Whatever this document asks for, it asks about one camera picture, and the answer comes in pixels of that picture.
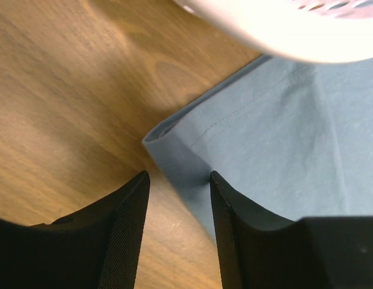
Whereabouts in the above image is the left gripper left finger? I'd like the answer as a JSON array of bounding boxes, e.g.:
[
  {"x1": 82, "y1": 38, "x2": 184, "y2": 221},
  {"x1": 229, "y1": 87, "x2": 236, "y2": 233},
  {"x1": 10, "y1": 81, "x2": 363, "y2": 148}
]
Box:
[{"x1": 0, "y1": 171, "x2": 150, "y2": 288}]

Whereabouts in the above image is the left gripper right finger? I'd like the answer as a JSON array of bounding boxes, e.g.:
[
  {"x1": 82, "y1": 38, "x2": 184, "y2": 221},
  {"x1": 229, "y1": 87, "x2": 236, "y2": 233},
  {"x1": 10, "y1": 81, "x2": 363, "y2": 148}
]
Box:
[{"x1": 210, "y1": 171, "x2": 373, "y2": 288}]

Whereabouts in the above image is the blue-grey t shirt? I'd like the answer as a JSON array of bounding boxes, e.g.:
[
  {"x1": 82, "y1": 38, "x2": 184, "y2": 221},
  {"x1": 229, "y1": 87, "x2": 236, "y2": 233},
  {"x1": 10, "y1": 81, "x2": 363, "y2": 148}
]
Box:
[{"x1": 143, "y1": 56, "x2": 373, "y2": 237}]

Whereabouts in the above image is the white perforated plastic basket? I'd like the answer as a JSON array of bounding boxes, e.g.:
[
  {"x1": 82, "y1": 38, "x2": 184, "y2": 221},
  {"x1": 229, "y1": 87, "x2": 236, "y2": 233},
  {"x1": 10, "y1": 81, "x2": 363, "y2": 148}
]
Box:
[{"x1": 176, "y1": 0, "x2": 373, "y2": 63}]

